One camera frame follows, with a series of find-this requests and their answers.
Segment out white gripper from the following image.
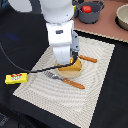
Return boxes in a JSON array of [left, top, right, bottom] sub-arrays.
[[46, 20, 80, 64]]

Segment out bread loaf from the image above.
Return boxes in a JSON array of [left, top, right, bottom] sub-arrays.
[[59, 59, 82, 71]]

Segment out red tomato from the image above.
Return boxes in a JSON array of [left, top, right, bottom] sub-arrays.
[[82, 6, 92, 13]]

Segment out large grey pot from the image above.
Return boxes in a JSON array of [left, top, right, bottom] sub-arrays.
[[78, 0, 104, 24]]

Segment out yellow butter box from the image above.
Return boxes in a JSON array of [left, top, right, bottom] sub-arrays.
[[5, 73, 28, 84]]

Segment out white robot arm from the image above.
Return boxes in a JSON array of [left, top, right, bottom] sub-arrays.
[[8, 0, 75, 64]]

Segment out round wooden plate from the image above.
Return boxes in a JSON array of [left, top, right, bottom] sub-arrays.
[[57, 58, 83, 78]]

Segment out beige bowl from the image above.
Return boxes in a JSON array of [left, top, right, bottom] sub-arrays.
[[116, 4, 128, 30]]

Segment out white woven placemat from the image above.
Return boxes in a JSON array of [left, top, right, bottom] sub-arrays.
[[14, 37, 115, 128]]

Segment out black cable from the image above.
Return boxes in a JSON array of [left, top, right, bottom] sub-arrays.
[[0, 41, 79, 75]]

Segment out knife with wooden handle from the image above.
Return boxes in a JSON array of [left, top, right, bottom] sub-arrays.
[[78, 55, 97, 63]]

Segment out fork with wooden handle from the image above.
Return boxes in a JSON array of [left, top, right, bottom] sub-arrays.
[[44, 71, 85, 89]]

